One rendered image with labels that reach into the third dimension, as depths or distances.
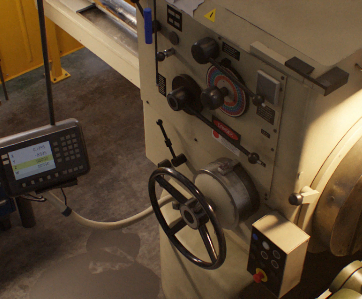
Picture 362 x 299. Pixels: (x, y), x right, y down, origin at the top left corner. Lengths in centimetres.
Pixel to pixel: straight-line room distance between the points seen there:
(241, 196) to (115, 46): 122
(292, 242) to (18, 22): 302
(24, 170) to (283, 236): 102
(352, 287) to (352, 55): 70
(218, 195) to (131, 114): 248
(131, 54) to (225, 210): 113
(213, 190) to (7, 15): 272
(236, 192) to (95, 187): 204
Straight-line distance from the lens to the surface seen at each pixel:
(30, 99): 467
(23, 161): 238
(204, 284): 285
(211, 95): 182
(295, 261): 198
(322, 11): 188
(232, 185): 198
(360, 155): 196
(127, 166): 403
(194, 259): 210
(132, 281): 345
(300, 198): 184
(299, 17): 184
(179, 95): 201
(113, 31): 302
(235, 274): 275
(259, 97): 172
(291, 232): 195
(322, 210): 202
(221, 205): 200
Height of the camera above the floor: 284
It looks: 43 degrees down
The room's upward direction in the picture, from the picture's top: straight up
